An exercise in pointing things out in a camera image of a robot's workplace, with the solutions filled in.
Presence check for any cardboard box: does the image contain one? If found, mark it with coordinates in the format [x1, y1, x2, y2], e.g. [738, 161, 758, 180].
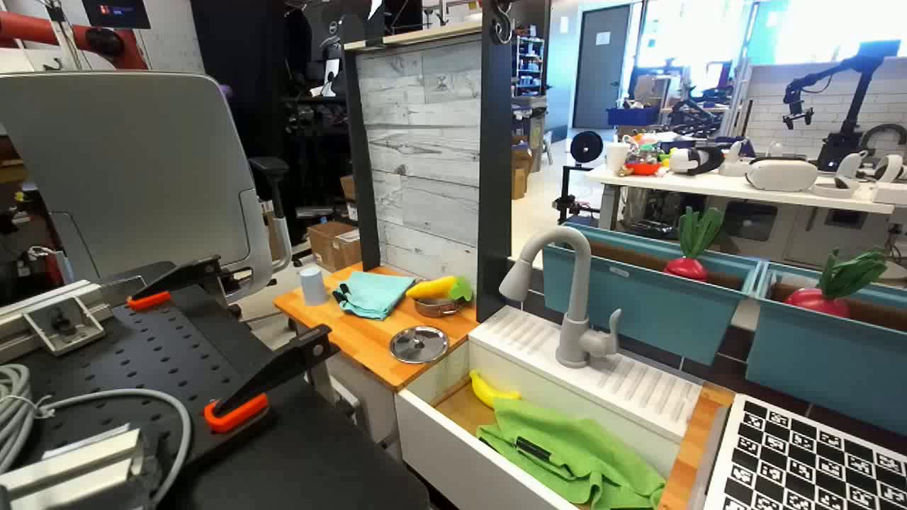
[306, 219, 367, 276]

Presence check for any small wooden top table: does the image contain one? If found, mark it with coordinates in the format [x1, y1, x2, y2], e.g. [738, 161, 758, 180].
[272, 265, 480, 449]

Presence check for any small brown bowl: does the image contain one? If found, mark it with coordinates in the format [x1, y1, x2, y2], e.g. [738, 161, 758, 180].
[411, 293, 467, 321]

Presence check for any green cloth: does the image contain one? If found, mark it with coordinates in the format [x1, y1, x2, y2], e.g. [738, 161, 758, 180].
[477, 397, 670, 510]

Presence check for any green toy vegetable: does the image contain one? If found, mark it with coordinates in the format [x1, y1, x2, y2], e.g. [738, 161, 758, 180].
[446, 276, 477, 306]

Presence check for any red pipe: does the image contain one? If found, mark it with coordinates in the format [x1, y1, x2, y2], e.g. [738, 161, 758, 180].
[0, 10, 151, 75]

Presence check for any black filament spool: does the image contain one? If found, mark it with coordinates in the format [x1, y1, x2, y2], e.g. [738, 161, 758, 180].
[568, 129, 606, 171]

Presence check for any small metal bowl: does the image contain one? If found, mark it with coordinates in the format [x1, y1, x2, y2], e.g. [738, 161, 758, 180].
[387, 323, 455, 365]

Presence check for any black white calibration checkerboard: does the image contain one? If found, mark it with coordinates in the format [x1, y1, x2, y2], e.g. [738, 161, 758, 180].
[703, 395, 907, 510]

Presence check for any white work table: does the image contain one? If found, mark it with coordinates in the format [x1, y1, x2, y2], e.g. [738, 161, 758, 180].
[591, 164, 907, 259]

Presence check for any grey door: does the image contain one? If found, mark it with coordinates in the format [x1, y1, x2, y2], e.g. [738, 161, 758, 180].
[574, 4, 635, 134]

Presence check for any grey cable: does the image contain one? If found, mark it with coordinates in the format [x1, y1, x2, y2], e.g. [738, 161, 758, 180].
[0, 364, 195, 508]

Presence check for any grey plastic cup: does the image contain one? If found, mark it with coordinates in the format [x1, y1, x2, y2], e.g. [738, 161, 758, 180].
[297, 265, 330, 306]

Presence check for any black orange bar clamp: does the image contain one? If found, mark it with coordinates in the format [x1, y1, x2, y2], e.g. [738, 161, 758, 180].
[202, 323, 336, 436]
[123, 253, 235, 317]

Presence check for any blue cloth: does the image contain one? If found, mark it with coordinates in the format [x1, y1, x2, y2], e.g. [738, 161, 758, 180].
[333, 270, 421, 323]

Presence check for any dark monitor screen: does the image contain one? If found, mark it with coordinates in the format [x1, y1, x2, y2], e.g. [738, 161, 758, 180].
[79, 0, 153, 31]

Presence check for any black metal frame post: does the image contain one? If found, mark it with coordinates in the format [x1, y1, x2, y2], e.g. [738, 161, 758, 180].
[473, 0, 518, 323]

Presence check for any grey toy faucet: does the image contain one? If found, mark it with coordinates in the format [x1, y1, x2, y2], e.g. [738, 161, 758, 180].
[496, 225, 626, 372]

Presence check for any yellow toy banana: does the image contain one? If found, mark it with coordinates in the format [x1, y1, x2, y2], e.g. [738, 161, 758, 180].
[467, 368, 526, 411]

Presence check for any black camera arm stand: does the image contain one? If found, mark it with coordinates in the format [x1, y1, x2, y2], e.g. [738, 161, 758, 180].
[781, 38, 905, 173]

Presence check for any blue planter bin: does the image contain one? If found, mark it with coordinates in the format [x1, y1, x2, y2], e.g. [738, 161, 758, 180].
[538, 222, 765, 368]
[744, 265, 907, 440]

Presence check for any white toy sink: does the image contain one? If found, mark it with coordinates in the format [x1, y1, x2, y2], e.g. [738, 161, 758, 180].
[394, 304, 705, 510]

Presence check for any aluminium extrusion rail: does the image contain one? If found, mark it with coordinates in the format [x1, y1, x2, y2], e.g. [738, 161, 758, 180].
[0, 278, 132, 360]

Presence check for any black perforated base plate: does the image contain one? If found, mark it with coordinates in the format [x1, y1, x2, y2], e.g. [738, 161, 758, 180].
[0, 280, 435, 510]

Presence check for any colourful toy pile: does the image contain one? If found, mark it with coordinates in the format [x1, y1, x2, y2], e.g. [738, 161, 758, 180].
[618, 132, 670, 180]

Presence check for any red toy radish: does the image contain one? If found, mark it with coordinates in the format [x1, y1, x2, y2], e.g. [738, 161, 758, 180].
[662, 205, 730, 283]
[786, 249, 891, 321]

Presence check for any yellow toy corn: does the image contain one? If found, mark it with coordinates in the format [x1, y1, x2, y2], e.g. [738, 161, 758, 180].
[406, 273, 460, 304]

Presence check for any wooden counter board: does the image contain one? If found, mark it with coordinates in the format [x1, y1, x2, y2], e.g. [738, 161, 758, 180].
[654, 381, 740, 510]

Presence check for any black equipment stand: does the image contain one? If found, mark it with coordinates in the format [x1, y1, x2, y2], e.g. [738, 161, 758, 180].
[554, 164, 606, 227]

